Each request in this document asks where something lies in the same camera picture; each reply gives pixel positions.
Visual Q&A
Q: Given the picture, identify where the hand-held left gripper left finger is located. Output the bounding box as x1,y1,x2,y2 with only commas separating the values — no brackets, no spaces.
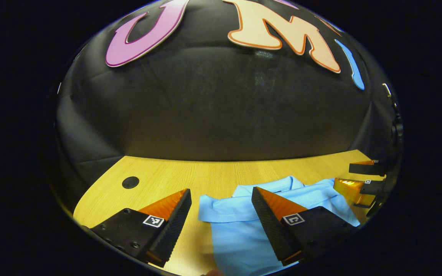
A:
89,189,192,268

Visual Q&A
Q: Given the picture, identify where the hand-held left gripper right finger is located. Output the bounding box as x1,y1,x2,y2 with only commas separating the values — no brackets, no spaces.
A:
251,187,356,266

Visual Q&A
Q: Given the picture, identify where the light blue polo T-shirt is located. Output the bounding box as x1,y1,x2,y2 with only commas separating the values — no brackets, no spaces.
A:
197,176,361,276

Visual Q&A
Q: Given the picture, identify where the black backdrop cloth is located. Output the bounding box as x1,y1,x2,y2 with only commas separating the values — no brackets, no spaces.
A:
54,0,404,200

